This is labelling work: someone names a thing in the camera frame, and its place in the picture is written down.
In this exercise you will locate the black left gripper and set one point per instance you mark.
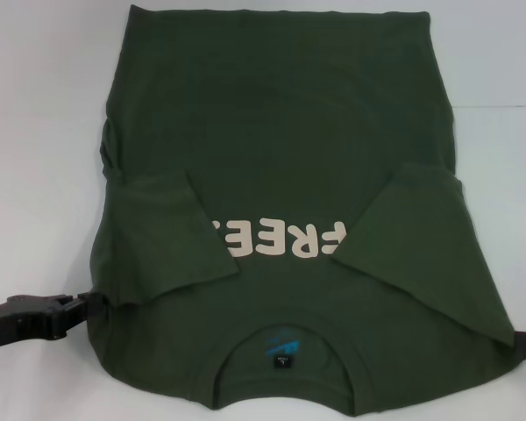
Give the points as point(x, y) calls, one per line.
point(17, 318)

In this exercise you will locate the dark green FREE t-shirt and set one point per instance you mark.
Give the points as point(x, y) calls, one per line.
point(267, 131)

